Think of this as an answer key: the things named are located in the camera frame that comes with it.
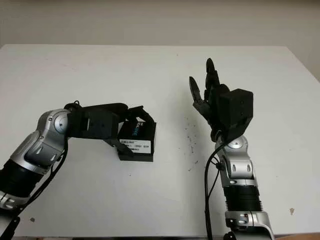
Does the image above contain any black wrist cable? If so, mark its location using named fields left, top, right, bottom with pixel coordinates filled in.
left=204, top=142, right=227, bottom=240
left=14, top=100, right=81, bottom=211

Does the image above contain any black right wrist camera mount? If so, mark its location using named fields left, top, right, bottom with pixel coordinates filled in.
left=218, top=88, right=254, bottom=144

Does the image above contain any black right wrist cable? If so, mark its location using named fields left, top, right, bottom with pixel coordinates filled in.
left=204, top=142, right=227, bottom=240

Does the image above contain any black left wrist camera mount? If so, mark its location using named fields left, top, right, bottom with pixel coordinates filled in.
left=66, top=109, right=119, bottom=141

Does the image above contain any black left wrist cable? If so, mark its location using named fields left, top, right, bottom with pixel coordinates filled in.
left=14, top=100, right=81, bottom=211

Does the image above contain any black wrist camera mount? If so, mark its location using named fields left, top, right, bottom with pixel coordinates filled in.
left=218, top=88, right=254, bottom=144
left=66, top=109, right=119, bottom=141

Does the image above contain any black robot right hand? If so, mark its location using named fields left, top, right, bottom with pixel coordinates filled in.
left=189, top=57, right=231, bottom=142

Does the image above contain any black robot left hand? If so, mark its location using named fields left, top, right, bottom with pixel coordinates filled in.
left=82, top=101, right=156, bottom=158

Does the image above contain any black RealSense box lid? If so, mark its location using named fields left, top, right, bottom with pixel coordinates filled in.
left=116, top=121, right=158, bottom=155

